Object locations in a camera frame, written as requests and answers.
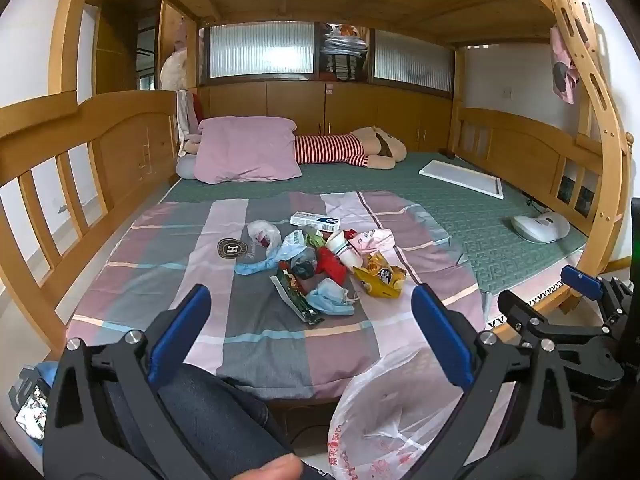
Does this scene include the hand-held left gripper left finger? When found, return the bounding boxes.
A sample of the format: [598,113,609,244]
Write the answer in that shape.
[44,284,212,480]

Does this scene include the pink hanging cloth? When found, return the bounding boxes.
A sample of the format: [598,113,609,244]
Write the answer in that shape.
[550,25,581,105]

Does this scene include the wooden bunk bed frame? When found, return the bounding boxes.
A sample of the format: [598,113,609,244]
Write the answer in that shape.
[0,0,640,361]

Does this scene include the dark green snack wrapper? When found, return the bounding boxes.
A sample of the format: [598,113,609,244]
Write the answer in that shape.
[270,267,322,327]

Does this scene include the pink grey plaid blanket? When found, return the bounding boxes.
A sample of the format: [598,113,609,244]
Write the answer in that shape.
[65,191,493,403]

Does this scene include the green mattress mat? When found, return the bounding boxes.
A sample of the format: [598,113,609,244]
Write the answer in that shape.
[162,152,588,293]

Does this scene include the smartphone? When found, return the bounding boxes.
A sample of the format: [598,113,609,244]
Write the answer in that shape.
[15,380,51,443]

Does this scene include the pale blue cushion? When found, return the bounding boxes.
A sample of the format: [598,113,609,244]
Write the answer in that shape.
[176,155,202,180]

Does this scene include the white paper cup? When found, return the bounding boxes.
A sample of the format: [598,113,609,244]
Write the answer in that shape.
[325,230,364,269]

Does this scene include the wooden wall cabinet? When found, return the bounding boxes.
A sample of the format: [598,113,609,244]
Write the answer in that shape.
[197,80,456,153]

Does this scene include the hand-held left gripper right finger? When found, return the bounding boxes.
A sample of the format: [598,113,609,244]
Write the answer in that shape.
[400,284,583,480]

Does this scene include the pink plastic wrapper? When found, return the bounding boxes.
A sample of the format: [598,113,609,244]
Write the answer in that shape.
[347,229,396,261]

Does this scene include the pink pillow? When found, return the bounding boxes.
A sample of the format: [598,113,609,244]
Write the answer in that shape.
[194,116,303,184]

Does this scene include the wooden bed ladder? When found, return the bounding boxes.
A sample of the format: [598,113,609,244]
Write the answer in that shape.
[537,0,632,281]

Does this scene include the blue face mask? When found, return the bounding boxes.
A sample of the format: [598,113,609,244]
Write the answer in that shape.
[234,231,305,277]
[305,277,359,317]

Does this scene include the yellow snack wrapper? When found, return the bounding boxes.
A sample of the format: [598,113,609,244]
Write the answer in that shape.
[354,254,405,300]

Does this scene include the person's leg in dark jeans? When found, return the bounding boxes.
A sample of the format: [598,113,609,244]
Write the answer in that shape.
[107,362,298,480]

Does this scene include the wooden closet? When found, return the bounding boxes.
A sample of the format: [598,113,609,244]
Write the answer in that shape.
[95,0,166,95]

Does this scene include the red striped plush doll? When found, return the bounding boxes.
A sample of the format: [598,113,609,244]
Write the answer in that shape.
[292,126,408,170]

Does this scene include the white and blue carton box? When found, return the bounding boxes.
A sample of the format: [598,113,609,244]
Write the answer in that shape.
[291,211,342,234]

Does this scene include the frosted glass window panel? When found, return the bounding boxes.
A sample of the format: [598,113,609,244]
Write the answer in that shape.
[209,24,315,80]
[374,30,453,93]

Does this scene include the dark tote bag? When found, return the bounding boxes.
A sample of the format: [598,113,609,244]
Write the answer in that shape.
[330,52,367,83]

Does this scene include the person's left hand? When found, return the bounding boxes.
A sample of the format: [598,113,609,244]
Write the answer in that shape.
[247,452,304,480]

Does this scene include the white plastic bag red print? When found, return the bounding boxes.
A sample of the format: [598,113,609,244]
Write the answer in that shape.
[327,345,501,480]

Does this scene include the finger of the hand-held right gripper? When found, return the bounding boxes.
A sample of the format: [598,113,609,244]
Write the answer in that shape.
[560,265,633,333]
[497,289,563,356]

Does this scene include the white handheld appliance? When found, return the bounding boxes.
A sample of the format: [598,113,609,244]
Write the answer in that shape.
[510,210,571,245]

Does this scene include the red packet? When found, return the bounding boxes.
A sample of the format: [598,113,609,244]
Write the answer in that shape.
[315,247,349,284]

